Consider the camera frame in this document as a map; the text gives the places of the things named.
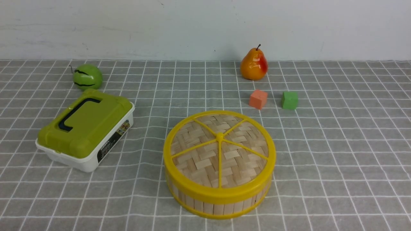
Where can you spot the yellow bamboo steamer lid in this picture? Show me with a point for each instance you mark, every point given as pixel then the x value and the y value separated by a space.
pixel 219 157

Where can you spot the green lidded plastic box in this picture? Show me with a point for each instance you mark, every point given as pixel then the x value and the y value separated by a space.
pixel 85 132

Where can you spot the green toy apple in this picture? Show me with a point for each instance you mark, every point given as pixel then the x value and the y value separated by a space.
pixel 87 76

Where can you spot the green foam cube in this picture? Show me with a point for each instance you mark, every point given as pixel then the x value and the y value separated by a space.
pixel 289 100

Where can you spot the grey checked tablecloth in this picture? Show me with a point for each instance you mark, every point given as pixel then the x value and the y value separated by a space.
pixel 342 162

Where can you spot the orange toy pear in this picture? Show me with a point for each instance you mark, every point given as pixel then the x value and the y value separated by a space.
pixel 254 65

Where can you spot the yellow bamboo steamer basket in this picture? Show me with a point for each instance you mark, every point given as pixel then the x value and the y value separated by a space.
pixel 218 210

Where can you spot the orange foam cube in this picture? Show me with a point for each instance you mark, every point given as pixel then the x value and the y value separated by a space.
pixel 258 99

